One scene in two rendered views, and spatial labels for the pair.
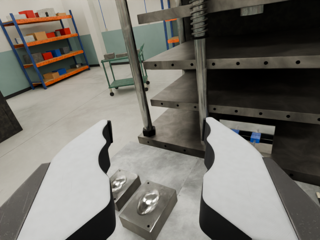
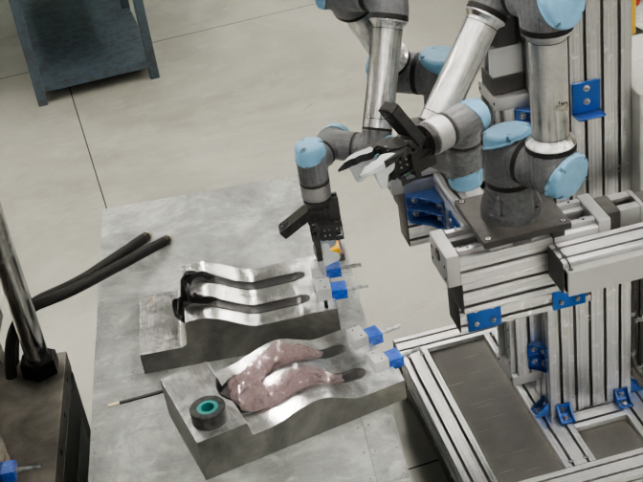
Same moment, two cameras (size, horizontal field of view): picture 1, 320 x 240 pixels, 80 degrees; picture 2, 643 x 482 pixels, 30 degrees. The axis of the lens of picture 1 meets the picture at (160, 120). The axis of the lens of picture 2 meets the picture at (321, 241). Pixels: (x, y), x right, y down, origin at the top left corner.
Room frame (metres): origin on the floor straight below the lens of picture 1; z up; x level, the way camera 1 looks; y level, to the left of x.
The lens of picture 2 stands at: (1.47, 1.58, 2.59)
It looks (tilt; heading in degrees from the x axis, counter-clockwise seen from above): 32 degrees down; 232
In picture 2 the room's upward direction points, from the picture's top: 9 degrees counter-clockwise
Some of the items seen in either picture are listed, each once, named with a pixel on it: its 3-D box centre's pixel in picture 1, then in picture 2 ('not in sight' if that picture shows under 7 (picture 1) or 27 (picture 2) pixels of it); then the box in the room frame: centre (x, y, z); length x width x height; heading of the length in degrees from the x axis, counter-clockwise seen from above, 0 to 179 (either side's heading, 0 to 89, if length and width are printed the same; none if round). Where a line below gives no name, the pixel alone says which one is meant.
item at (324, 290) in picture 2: not in sight; (342, 289); (-0.11, -0.35, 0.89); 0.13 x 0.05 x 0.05; 144
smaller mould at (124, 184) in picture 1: (119, 188); not in sight; (0.68, 0.25, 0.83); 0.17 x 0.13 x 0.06; 144
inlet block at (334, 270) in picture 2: not in sight; (336, 268); (-0.17, -0.44, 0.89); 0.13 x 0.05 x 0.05; 144
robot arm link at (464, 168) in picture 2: not in sight; (458, 161); (-0.19, 0.01, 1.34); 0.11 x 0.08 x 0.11; 86
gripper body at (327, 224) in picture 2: not in sight; (322, 217); (-0.16, -0.45, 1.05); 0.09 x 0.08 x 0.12; 144
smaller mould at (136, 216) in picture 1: (149, 207); not in sight; (0.53, 0.11, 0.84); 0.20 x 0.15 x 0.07; 144
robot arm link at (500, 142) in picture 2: not in sight; (510, 152); (-0.46, -0.08, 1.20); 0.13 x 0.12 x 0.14; 86
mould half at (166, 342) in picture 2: not in sight; (235, 304); (0.08, -0.56, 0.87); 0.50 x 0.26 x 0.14; 144
